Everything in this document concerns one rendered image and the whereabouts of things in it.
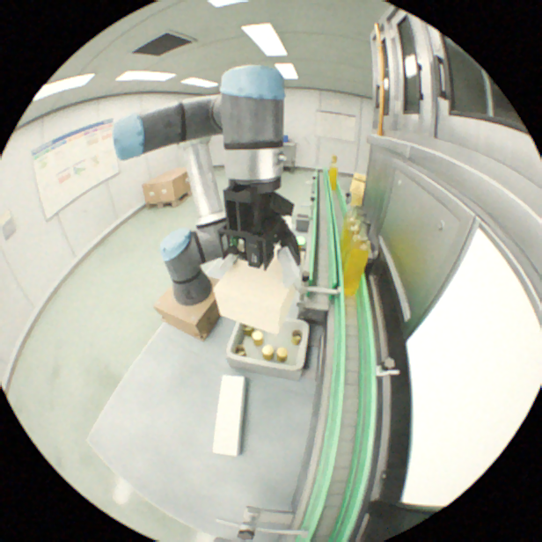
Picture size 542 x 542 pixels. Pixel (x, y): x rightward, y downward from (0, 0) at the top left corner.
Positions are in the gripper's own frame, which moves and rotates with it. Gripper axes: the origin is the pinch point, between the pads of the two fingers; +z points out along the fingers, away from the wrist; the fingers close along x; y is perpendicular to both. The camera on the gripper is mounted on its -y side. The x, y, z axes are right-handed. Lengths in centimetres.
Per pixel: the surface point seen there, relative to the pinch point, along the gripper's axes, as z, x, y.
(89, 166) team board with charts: -27, -359, -107
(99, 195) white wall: 34, -361, -115
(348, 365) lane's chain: 22.0, 24.0, 2.1
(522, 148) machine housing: -38, 40, 0
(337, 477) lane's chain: 21.6, 29.3, 32.5
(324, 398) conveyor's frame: 22.0, 19.8, 12.5
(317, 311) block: 23.5, 11.4, -14.1
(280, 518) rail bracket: 23, 22, 48
